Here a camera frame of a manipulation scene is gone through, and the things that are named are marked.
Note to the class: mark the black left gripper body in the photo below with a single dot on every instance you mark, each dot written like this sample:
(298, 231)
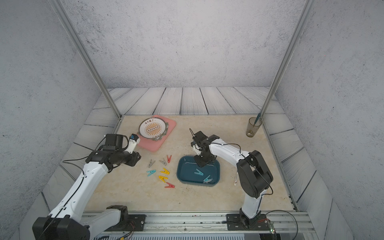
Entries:
(125, 157)

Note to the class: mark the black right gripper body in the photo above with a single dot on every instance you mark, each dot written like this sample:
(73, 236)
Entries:
(202, 160)

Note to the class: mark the teal clothespin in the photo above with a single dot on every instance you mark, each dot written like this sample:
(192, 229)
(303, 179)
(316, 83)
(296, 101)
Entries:
(198, 172)
(207, 180)
(149, 173)

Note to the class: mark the grey clothespin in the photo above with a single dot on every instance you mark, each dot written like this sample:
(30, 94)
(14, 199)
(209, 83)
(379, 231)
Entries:
(151, 163)
(164, 162)

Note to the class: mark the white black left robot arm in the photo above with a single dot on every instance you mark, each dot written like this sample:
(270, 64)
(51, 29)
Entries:
(64, 222)

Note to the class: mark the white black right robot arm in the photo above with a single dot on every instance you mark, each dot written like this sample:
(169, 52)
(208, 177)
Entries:
(254, 174)

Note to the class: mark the teal plastic storage box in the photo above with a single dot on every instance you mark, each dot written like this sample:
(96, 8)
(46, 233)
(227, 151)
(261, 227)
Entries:
(188, 172)

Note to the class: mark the pink plastic tray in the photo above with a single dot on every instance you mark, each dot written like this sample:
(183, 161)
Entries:
(151, 145)

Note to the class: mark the white plate orange sunburst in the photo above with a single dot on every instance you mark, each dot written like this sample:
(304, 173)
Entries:
(152, 128)

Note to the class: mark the green checked folded cloth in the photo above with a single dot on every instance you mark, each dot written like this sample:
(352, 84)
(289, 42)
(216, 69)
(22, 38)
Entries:
(163, 134)

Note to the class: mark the olive drinking glass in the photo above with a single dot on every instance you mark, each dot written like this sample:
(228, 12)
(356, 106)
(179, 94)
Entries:
(251, 129)

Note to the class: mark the teal pen in glass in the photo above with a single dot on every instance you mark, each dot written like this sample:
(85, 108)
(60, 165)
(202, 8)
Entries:
(257, 118)

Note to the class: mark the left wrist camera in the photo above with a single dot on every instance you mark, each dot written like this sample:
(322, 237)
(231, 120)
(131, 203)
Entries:
(133, 140)

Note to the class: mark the fork with white handle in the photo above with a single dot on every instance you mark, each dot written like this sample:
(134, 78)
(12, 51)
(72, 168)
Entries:
(236, 179)

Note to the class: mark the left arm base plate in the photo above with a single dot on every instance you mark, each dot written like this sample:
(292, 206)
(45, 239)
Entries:
(129, 223)

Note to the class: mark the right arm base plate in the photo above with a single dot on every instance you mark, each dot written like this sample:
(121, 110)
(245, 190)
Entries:
(238, 222)

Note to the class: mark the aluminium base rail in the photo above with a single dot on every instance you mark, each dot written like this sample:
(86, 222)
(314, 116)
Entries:
(296, 224)

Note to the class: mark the left aluminium frame post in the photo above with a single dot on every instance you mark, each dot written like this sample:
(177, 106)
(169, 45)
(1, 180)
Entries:
(70, 30)

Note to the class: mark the aluminium frame post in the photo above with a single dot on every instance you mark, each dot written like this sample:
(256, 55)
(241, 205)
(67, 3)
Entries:
(70, 30)
(288, 54)

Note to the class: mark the right aluminium frame post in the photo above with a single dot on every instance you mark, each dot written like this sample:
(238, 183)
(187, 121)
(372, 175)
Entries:
(288, 54)

